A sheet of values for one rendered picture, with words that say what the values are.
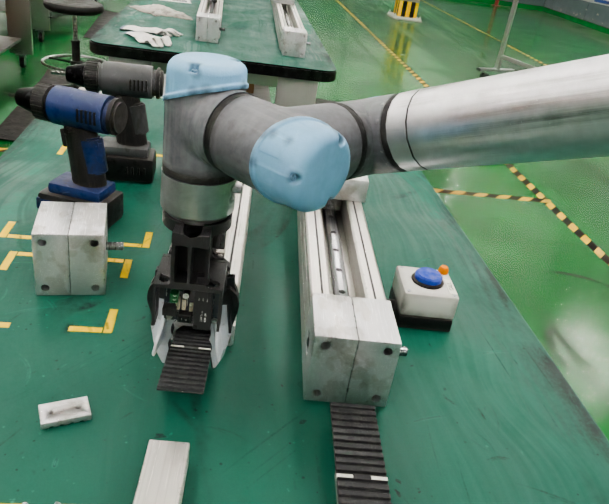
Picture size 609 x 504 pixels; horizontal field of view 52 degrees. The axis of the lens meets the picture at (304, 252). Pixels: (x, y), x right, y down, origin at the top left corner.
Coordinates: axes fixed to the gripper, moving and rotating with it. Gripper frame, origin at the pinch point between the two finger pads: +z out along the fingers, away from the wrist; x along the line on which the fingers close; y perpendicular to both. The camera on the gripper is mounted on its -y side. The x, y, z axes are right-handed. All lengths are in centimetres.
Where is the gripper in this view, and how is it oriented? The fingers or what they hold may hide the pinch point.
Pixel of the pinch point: (190, 351)
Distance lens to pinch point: 77.6
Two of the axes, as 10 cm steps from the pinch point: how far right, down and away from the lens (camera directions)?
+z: -1.4, 8.7, 4.7
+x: 9.9, 1.1, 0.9
